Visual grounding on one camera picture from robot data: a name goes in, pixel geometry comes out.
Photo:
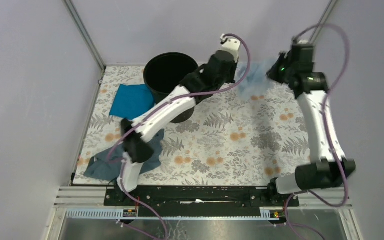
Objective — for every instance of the light blue trash bag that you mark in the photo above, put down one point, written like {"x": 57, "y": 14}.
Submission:
{"x": 256, "y": 83}

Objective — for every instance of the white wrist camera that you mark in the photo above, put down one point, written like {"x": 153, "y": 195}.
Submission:
{"x": 296, "y": 42}
{"x": 230, "y": 45}

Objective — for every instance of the grey blue trash bag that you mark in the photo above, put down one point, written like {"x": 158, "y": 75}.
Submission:
{"x": 100, "y": 168}

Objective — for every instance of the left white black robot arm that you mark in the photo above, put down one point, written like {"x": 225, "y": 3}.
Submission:
{"x": 179, "y": 84}

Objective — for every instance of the aluminium frame post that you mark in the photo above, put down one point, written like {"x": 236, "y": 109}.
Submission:
{"x": 323, "y": 20}
{"x": 73, "y": 12}

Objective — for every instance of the left aluminium frame post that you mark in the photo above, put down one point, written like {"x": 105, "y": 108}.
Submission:
{"x": 73, "y": 12}

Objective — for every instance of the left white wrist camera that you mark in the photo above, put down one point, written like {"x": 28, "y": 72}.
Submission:
{"x": 230, "y": 45}

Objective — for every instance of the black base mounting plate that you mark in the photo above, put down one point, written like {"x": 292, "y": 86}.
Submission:
{"x": 154, "y": 197}

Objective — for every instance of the right aluminium frame post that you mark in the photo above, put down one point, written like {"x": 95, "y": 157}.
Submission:
{"x": 323, "y": 20}

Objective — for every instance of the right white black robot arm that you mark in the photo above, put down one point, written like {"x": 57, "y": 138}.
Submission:
{"x": 329, "y": 167}

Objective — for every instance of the white slotted cable duct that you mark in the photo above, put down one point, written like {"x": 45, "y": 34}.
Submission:
{"x": 189, "y": 213}

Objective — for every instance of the bright blue trash bag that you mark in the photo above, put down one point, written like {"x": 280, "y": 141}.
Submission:
{"x": 131, "y": 101}

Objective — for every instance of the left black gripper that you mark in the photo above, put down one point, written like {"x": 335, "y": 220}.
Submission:
{"x": 234, "y": 67}

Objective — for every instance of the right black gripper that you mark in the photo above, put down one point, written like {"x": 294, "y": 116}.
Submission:
{"x": 284, "y": 57}

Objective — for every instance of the black plastic trash bin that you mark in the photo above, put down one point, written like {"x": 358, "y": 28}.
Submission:
{"x": 164, "y": 72}

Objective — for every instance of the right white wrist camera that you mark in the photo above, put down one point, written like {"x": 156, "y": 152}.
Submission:
{"x": 296, "y": 42}

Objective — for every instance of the floral patterned table mat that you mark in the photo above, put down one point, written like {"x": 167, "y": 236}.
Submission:
{"x": 234, "y": 139}

